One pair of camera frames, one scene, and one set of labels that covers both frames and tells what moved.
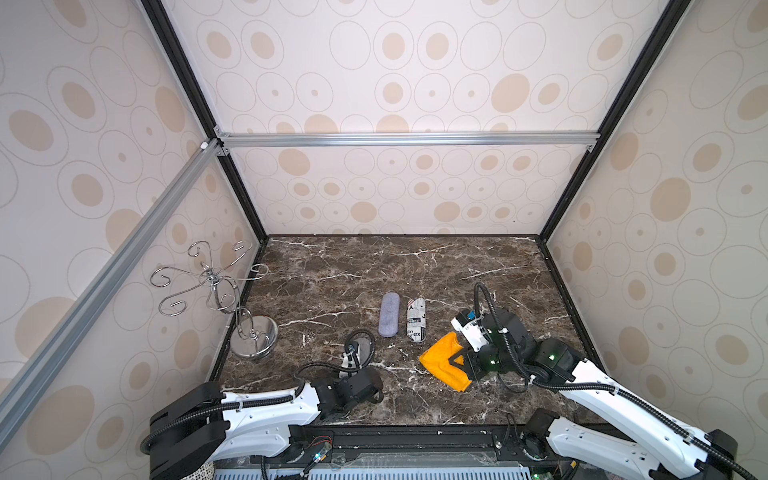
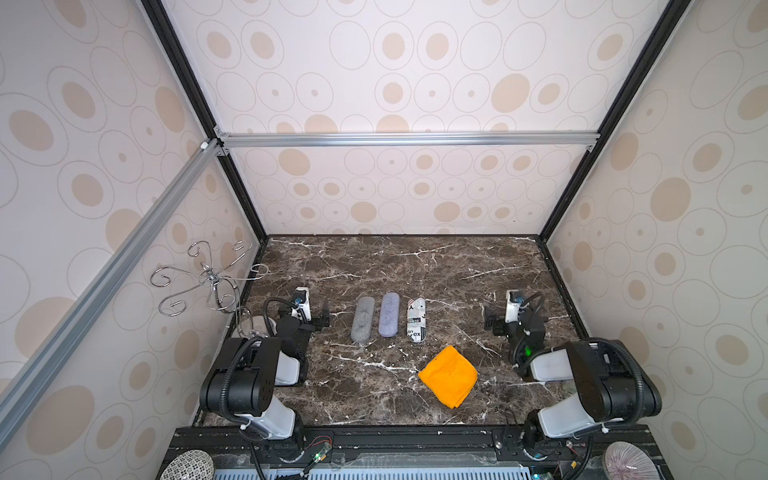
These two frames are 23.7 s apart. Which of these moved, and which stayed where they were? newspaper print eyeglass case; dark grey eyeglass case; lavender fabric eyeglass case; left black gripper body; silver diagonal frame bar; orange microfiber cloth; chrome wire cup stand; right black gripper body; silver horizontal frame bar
Moved: left black gripper body; dark grey eyeglass case; orange microfiber cloth; right black gripper body
Stayed: silver horizontal frame bar; newspaper print eyeglass case; chrome wire cup stand; lavender fabric eyeglass case; silver diagonal frame bar
